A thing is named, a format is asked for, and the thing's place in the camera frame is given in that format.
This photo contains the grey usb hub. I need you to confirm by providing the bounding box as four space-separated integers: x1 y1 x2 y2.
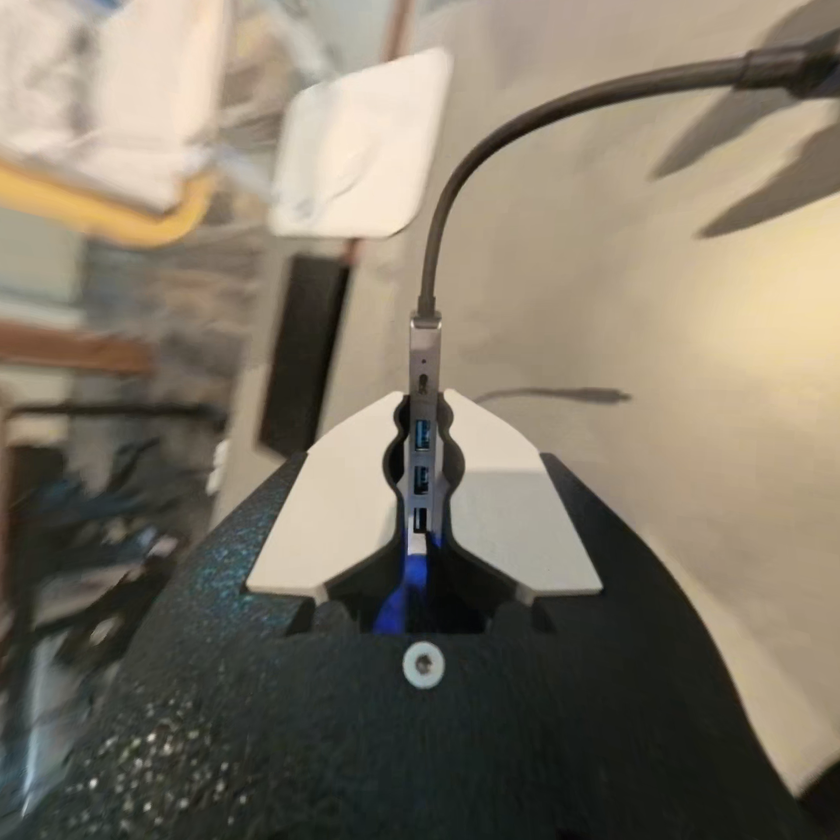
408 314 444 559

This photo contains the white square pad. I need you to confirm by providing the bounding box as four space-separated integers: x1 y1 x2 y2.
269 47 455 238

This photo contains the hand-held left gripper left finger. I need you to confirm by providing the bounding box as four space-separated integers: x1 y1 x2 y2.
246 390 413 606

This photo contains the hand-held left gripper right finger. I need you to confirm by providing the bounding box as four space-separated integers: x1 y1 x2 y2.
441 388 603 606

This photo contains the dark hub cable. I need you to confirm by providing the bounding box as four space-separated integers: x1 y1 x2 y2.
416 33 840 316

